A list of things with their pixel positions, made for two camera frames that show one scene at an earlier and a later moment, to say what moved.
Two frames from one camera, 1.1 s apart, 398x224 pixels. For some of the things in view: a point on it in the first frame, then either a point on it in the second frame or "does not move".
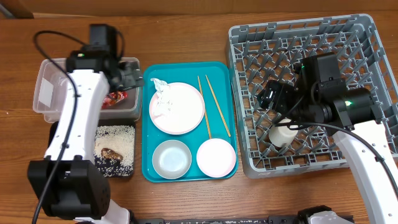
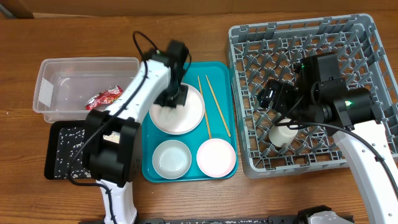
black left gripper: (131, 70) → (180, 97)
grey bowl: (171, 159) does not move
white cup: (282, 135) does not move
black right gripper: (283, 91) does not move
